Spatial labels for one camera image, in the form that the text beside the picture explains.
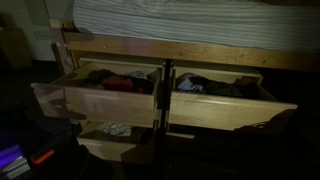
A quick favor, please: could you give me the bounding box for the blue cloth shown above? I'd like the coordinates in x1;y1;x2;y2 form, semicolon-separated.
176;77;206;95

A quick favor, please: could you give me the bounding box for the grey folded cloth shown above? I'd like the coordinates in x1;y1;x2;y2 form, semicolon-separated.
124;70;148;81

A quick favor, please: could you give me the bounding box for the red cloth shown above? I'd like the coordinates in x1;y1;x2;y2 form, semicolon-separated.
100;74;146;94

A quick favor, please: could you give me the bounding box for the light wooden drawer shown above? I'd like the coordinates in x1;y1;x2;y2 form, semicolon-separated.
168;65;299;132
30;57;164;129
76;119;158;165

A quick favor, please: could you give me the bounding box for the white patterned cloth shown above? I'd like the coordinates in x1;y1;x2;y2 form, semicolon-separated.
98;122;133;137

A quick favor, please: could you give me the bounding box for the dark clothes pile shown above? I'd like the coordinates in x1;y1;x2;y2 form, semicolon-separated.
87;68;156;95
176;72;263;100

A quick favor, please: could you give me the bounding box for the striped white mattress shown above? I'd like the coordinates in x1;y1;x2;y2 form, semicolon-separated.
72;0;320;54

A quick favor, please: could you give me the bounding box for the purple lit equipment box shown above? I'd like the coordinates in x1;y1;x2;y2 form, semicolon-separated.
0;143;32;180

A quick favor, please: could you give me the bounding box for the black vertical post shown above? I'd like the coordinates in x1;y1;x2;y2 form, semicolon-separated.
159;58;173;180

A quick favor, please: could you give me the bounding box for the wooden bed frame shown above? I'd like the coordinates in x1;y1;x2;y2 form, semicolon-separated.
49;18;320;76

